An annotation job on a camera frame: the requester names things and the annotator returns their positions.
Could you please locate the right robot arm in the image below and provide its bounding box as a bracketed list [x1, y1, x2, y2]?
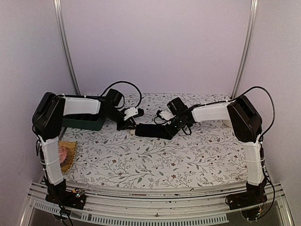
[164, 96, 265, 205]

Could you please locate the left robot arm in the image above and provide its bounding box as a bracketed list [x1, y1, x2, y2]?
[32, 89, 139, 186]

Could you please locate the dark green divided tray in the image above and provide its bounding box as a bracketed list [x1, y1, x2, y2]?
[62, 114, 106, 131]

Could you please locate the floral patterned table mat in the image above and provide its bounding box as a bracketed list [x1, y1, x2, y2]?
[53, 93, 268, 189]

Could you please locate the woven bamboo mat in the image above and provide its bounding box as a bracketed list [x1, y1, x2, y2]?
[58, 141, 78, 175]

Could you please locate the red patterned bowl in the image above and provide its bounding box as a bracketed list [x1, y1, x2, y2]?
[58, 145, 68, 164]

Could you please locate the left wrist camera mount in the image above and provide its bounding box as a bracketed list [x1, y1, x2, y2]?
[124, 107, 144, 120]

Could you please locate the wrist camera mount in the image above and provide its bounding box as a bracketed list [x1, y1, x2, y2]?
[124, 107, 144, 120]
[157, 110, 174, 121]

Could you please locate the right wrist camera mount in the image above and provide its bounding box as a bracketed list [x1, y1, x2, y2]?
[157, 110, 174, 121]

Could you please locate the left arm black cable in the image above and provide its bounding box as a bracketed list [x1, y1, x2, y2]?
[102, 81, 143, 110]

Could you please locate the front aluminium rail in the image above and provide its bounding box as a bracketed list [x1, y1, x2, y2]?
[20, 182, 297, 226]

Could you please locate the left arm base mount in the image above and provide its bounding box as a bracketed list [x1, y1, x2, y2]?
[45, 188, 87, 210]

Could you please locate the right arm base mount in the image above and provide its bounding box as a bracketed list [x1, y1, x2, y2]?
[225, 191, 267, 210]

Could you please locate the left aluminium frame post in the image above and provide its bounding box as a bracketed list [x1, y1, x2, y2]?
[53, 0, 81, 95]

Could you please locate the aluminium frame post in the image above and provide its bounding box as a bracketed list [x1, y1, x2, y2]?
[53, 0, 81, 95]
[231, 0, 258, 99]

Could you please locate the right aluminium frame post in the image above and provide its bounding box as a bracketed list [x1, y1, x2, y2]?
[231, 0, 258, 99]

